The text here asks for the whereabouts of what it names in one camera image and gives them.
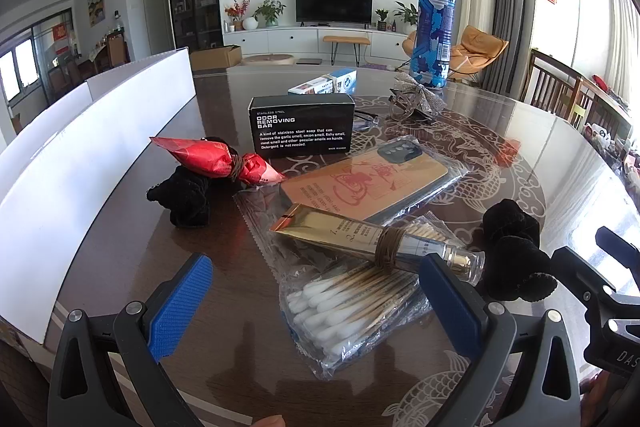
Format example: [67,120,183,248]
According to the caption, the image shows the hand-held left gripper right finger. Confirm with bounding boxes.
[419,254,583,427]

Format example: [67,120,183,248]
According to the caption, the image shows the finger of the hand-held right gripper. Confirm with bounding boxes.
[549,246,621,313]
[595,226,640,270]

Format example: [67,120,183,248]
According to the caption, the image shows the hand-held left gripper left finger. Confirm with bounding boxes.
[47,253,216,427]

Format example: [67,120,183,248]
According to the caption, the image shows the black scrunchie white stitching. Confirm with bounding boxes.
[472,198,558,303]

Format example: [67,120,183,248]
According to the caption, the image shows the black velvet scrunchie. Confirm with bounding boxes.
[146,136,241,228]

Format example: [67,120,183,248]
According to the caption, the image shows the pack of cotton swabs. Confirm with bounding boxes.
[277,213,453,380]

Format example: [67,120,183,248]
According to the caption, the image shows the gold cream tube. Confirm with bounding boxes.
[269,203,486,283]

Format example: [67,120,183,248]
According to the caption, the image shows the phone case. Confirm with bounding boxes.
[232,137,471,228]

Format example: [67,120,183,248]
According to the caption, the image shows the red foil packet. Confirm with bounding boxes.
[150,136,286,188]

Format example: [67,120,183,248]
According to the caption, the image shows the person's right hand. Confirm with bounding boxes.
[580,369,626,427]

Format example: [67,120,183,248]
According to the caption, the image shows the wooden dining chair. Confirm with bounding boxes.
[520,48,636,138]

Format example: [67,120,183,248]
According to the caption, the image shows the rhinestone bow hair clip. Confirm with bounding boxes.
[387,74,447,124]

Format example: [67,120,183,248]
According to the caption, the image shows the black cardboard soap box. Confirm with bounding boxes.
[248,96,357,156]

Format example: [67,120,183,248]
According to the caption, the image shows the orange lounge chair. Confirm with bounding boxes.
[402,25,510,80]

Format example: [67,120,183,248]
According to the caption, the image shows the white blue toothpaste box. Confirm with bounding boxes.
[288,69,358,96]

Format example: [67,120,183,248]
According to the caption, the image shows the brown cardboard box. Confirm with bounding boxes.
[190,45,243,72]

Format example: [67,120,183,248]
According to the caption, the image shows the blue camouflage bottle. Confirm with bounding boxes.
[409,0,458,88]

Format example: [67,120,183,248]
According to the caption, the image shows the orange top stool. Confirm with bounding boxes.
[322,35,371,66]

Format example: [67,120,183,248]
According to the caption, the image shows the white television console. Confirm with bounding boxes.
[222,26,416,62]

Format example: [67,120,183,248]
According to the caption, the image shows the tall green potted plant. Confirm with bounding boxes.
[392,1,419,32]

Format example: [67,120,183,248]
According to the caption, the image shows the red flower plant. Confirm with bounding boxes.
[224,0,251,32]

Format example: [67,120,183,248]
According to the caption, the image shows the green leafy potted plant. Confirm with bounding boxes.
[252,0,287,28]

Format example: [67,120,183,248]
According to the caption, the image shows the flat screen television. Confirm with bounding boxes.
[295,0,374,26]

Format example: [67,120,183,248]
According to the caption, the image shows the black frame eyeglasses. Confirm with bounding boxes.
[354,109,381,130]

